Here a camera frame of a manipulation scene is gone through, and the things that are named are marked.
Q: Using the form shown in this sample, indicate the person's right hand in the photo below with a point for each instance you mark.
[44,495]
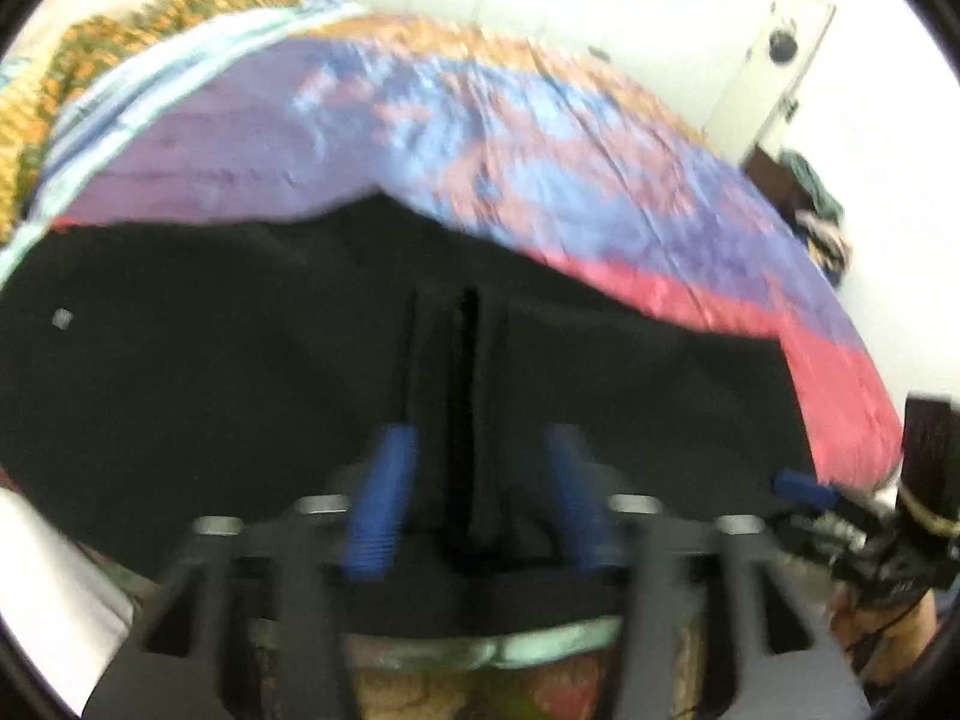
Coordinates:
[885,637]

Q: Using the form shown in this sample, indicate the dark round door hanging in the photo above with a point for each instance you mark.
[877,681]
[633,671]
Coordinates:
[784,43]

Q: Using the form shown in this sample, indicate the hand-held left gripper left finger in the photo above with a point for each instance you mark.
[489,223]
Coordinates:
[379,510]

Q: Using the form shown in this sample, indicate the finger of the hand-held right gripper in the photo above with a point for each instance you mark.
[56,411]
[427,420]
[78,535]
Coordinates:
[802,487]

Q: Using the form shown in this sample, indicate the light blue striped sheet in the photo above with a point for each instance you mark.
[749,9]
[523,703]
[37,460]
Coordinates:
[150,97]

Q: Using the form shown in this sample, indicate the colourful striped satin bedspread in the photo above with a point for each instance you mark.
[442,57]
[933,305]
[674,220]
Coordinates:
[525,165]

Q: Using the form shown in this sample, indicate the pile of mixed clothes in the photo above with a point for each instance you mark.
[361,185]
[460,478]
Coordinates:
[825,247]

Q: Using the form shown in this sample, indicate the white room door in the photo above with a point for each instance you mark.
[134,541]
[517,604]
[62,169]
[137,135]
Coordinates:
[772,90]

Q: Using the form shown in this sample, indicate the patterned floor rug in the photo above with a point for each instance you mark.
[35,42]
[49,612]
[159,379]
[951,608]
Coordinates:
[525,690]

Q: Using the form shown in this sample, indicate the dark brown nightstand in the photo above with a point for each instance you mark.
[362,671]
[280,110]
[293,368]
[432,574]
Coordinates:
[772,184]

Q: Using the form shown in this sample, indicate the grey green cloth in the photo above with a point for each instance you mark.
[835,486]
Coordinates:
[814,184]

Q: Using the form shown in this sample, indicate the black pants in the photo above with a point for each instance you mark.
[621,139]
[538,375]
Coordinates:
[225,390]

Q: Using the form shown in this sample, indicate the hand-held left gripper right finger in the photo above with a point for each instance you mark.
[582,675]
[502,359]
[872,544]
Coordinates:
[577,499]

